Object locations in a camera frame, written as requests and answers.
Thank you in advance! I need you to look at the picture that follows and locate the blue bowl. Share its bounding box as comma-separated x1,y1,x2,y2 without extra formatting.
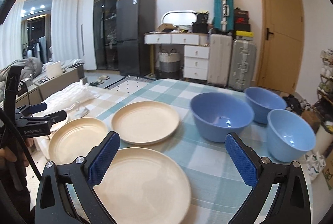
244,87,287,124
266,109,316,163
190,92,255,143

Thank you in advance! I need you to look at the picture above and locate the cream plate back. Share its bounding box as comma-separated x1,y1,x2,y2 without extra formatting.
111,101,180,145

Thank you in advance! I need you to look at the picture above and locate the white desk with drawers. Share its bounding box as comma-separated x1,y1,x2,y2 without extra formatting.
144,33,210,81

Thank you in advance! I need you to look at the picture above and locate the person's left hand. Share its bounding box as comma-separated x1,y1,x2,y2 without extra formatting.
0,138,34,170

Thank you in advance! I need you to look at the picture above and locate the white bubble wrap bag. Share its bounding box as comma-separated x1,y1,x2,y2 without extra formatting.
42,81,99,116

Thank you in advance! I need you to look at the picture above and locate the beige plaid tablecloth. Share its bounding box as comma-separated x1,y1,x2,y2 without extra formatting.
34,84,144,159

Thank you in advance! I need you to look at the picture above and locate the white green sneakers pair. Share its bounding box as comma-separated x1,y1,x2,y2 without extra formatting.
304,152,326,181

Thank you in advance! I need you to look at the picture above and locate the dark glass cabinet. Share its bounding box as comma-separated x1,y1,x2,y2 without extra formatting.
93,0,119,70

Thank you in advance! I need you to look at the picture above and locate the small brown cardboard box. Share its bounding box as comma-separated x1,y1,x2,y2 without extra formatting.
301,110,321,134

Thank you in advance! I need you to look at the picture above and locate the teal suitcase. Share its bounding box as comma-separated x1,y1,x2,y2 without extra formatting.
213,0,234,33

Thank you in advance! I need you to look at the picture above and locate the white trash bin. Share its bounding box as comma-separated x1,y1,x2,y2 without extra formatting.
312,121,332,155

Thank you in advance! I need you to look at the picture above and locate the white suitcase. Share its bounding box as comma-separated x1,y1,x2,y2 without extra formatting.
207,34,232,86

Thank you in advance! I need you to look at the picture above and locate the patterned floor rug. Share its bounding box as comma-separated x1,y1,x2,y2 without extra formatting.
106,75,155,90

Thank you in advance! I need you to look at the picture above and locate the blue bowl back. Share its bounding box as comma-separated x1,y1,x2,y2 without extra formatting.
244,87,287,124

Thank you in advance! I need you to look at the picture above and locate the cream plate front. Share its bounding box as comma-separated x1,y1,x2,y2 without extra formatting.
66,147,192,224

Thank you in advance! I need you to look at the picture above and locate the cardboard box with cat logo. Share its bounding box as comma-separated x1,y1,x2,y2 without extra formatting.
323,150,333,190

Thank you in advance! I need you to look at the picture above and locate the teal plaid tablecloth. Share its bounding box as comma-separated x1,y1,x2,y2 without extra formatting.
96,78,313,224

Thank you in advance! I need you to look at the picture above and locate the wooden shoe rack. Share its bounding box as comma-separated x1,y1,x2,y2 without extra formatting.
317,49,333,106

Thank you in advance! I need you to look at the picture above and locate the black refrigerator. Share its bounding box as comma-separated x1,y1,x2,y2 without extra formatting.
116,0,156,76

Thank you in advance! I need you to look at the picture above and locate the tan wooden door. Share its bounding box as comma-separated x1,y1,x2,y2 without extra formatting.
256,0,304,93

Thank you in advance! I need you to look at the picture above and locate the stack of shoe boxes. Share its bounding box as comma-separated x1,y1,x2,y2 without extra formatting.
234,7,254,39

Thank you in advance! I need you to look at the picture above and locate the beige slippers pair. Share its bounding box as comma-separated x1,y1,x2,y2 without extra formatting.
90,75,109,86

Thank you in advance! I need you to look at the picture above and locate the silver suitcase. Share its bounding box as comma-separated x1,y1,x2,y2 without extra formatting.
227,40,257,92

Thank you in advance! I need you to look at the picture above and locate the white curtain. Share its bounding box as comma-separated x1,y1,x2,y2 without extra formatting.
1,0,83,68

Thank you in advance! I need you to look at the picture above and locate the oval vanity mirror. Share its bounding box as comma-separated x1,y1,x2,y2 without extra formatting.
161,10,197,32

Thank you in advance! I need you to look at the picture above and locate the cream plate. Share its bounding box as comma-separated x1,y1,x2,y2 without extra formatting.
111,101,180,145
48,117,108,165
66,147,192,224

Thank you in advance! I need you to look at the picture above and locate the woven laundry basket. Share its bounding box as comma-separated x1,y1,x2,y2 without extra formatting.
159,48,181,78

